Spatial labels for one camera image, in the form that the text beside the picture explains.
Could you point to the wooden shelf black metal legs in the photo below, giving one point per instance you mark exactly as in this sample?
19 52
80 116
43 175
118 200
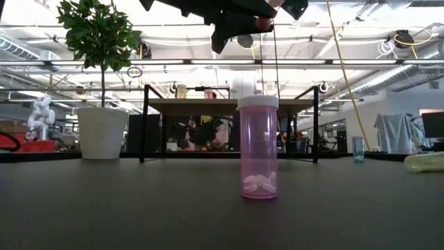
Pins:
194 107

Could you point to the grey cloth cover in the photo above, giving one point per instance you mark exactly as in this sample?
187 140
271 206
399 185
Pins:
395 133

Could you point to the long ceiling light rail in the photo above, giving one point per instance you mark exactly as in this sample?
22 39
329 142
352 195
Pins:
222 62

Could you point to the white small robot arm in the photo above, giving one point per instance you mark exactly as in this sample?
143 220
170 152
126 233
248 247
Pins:
41 118

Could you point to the silver ventilation duct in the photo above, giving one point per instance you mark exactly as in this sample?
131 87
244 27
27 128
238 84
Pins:
21 50
399 74

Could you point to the black monitor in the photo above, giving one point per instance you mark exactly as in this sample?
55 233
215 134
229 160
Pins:
433 125

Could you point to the red medicine bottle white cap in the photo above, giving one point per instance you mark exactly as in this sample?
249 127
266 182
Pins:
208 93
264 23

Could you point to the person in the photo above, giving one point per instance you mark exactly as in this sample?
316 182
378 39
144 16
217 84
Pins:
206 130

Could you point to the teal medicine bottle white cap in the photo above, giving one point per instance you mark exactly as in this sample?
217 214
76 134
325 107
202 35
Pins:
358 147
234 93

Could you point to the black partition panel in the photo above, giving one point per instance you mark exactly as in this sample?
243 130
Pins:
154 133

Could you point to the white plant pot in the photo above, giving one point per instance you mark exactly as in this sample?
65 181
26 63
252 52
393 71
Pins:
102 135

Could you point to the green leafy plant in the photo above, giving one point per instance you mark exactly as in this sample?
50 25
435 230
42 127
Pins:
98 34

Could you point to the pink medicine bottle white cap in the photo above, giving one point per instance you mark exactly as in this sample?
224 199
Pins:
257 92
258 146

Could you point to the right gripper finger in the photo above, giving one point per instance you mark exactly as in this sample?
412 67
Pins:
236 29
295 7

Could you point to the small black ceiling reel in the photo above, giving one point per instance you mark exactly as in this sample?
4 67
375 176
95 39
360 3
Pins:
172 87
323 87

